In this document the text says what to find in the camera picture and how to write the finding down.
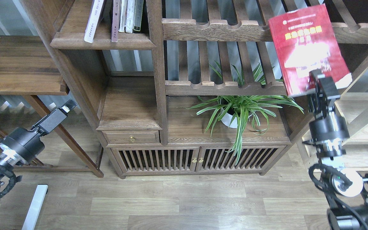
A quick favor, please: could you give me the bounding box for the red book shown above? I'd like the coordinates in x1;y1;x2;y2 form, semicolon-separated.
268;4;352;97

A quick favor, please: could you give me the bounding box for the dark wooden bookshelf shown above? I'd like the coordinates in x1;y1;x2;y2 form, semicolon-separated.
21;0;368;179

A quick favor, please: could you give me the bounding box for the white book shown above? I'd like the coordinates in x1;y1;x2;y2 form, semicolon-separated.
125;0;136;34
84;0;106;43
118;0;128;33

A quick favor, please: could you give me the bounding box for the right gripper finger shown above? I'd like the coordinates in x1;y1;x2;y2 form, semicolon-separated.
310;69;341;103

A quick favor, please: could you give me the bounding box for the dark wooden side table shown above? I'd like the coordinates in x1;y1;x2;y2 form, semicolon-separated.
0;35;104;178

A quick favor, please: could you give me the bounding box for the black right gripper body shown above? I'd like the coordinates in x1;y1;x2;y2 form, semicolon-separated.
307;93;349;149

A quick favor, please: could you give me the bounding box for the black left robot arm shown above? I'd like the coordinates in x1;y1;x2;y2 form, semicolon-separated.
0;99;77;199

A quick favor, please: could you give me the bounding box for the slatted cabinet door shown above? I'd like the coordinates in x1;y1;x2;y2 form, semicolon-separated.
111;147;200;176
195;145;285;174

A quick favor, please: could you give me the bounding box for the small wooden drawer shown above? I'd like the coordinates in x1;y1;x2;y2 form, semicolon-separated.
102;130;160;144

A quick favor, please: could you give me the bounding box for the green spider plant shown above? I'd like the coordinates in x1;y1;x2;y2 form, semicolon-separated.
186;61;304;166

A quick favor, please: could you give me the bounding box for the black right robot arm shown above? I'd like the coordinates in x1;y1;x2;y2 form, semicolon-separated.
304;69;368;230

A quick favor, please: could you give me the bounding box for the dark maroon book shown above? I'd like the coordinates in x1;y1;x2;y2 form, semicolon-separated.
111;0;121;42

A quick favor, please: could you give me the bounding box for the left slatted cabinet door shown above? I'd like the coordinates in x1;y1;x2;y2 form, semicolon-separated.
111;147;200;176

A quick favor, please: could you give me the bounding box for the light wooden shelf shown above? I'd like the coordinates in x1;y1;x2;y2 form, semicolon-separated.
296;45;368;173

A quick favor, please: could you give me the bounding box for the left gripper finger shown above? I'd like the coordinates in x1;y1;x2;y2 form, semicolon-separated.
37;99;77;134

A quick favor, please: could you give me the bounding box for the dark upright book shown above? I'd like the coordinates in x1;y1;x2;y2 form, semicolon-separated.
133;0;144;33

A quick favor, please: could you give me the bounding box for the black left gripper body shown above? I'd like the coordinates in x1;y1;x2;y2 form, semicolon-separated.
0;124;55;165

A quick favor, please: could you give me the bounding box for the white plant pot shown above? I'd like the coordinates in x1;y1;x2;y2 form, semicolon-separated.
219;97;252;129

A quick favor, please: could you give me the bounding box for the right slatted cabinet door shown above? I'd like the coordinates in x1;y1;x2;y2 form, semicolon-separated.
195;145;285;174

